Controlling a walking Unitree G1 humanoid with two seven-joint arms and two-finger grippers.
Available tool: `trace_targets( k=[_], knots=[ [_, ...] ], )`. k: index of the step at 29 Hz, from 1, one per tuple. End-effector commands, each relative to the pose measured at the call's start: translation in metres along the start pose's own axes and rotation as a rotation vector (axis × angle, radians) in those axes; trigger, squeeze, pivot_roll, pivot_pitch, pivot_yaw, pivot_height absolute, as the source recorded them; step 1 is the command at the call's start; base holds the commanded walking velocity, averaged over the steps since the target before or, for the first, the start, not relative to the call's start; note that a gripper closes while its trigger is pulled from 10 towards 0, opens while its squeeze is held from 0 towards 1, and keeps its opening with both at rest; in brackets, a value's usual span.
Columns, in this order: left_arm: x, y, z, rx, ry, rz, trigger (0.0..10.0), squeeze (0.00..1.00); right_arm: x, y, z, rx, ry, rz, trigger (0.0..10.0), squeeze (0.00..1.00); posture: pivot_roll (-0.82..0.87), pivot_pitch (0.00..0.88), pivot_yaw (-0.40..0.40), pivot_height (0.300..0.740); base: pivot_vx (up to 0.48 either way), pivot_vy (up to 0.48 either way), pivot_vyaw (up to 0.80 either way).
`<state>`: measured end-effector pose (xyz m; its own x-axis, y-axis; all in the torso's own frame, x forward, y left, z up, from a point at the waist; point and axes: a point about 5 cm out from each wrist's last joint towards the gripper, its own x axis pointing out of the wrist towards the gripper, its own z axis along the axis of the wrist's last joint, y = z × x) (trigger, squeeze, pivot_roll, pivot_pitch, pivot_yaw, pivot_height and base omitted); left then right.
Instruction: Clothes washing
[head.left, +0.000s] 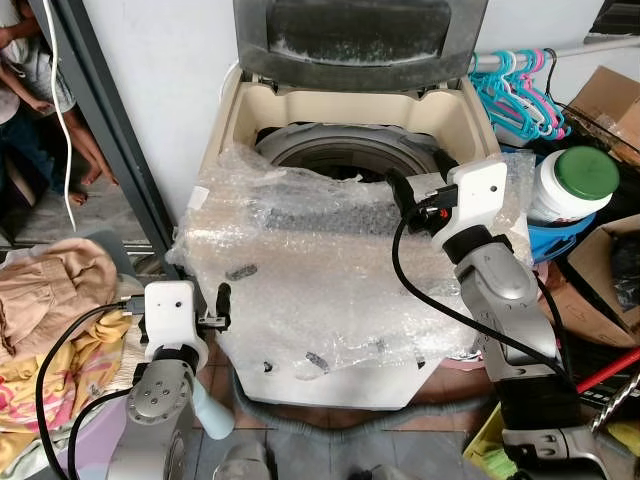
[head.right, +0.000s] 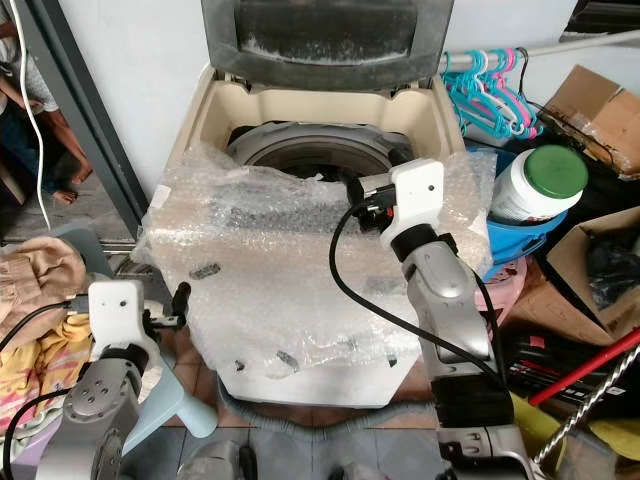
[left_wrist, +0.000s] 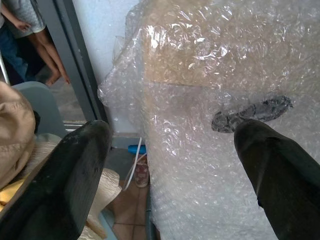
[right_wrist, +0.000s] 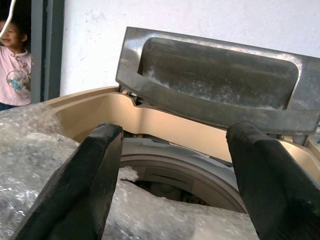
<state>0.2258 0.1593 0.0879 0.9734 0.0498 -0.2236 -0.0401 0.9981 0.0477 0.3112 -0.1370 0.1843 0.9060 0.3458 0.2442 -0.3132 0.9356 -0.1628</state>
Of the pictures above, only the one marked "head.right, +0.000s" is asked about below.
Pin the blue plastic basket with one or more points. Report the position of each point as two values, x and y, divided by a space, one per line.
520 243

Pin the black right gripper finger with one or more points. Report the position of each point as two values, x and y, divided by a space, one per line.
353 190

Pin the small brown cardboard box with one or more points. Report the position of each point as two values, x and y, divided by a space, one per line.
595 110

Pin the pink plastic clothes hanger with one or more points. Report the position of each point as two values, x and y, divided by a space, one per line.
528 115

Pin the beige garment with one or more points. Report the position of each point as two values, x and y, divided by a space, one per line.
30 285

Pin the yellow and pink cloth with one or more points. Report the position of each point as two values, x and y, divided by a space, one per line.
30 370

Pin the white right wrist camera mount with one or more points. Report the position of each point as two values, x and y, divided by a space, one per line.
420 195

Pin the dark grey washer lid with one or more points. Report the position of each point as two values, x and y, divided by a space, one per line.
325 40

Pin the grey metal hanger rod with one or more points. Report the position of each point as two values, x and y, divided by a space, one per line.
575 47

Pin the black plastic bag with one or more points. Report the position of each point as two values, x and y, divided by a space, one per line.
612 265

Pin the white bottle with green lid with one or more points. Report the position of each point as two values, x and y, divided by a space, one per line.
530 195

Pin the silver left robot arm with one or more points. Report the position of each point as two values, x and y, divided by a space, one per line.
95 410

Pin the clear bubble wrap sheet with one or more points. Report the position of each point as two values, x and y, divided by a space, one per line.
280 270

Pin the large open cardboard box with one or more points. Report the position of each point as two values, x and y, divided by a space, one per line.
565 295

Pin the seated person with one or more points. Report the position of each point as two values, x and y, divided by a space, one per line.
40 90

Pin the white plastic clothes hanger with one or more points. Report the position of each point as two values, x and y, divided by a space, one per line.
508 108

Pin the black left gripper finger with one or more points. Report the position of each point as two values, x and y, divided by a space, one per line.
181 298

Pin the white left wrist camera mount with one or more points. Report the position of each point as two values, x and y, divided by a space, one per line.
115 310

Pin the cream top-load washing machine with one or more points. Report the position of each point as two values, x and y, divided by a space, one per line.
265 110

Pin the red stick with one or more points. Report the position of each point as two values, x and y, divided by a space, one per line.
585 366

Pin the yellow-green plastic container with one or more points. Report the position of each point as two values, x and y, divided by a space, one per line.
535 430

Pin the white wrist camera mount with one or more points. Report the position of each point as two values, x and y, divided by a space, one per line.
420 195
115 310

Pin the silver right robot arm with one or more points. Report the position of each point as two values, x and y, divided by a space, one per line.
450 300

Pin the grey robot leg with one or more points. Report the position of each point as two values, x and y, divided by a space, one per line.
220 463

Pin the purple plastic basin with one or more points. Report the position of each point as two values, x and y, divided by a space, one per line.
22 458

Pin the cyan plastic clothes hanger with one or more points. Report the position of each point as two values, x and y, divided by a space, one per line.
468 100

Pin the dark grey door frame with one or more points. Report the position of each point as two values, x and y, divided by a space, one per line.
95 130

